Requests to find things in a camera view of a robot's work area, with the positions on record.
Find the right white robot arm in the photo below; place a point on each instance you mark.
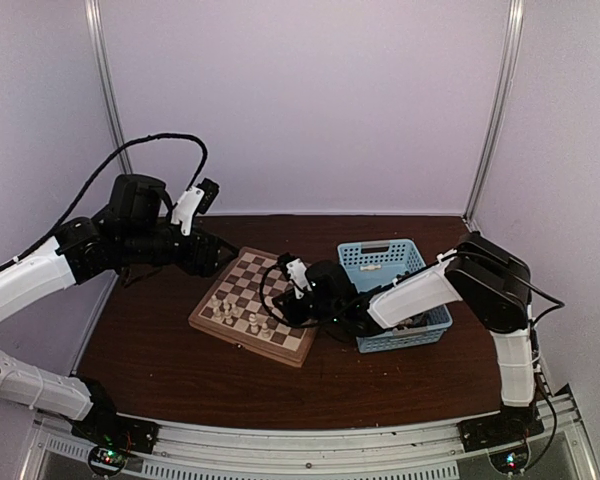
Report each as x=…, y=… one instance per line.
x=376, y=288

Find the white queen chess piece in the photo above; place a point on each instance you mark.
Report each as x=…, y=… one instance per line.
x=253, y=324

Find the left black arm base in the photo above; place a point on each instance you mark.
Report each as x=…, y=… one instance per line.
x=105, y=427

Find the white pawn chess piece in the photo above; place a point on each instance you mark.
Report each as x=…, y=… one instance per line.
x=227, y=316

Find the aluminium frame post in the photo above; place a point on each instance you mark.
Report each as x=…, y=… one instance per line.
x=98, y=41
x=509, y=58

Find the right aluminium frame post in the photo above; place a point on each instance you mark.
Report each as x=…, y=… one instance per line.
x=509, y=58

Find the left aluminium frame post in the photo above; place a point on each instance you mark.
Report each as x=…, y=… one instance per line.
x=98, y=41

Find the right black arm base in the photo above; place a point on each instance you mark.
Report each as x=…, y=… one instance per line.
x=509, y=425

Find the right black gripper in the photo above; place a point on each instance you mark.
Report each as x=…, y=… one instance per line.
x=290, y=308

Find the wooden folding chess board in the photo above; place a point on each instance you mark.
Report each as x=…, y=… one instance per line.
x=245, y=283

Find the white king chess piece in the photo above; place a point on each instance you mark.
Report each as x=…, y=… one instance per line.
x=366, y=268

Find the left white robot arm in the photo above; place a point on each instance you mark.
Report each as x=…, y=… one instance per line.
x=44, y=294

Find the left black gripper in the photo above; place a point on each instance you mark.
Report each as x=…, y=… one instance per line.
x=205, y=265

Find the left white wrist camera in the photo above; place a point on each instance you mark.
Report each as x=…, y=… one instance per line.
x=195, y=200

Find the white rook chess piece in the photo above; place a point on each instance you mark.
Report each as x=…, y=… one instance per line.
x=215, y=301

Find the front aluminium rail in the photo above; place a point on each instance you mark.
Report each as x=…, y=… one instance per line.
x=432, y=450

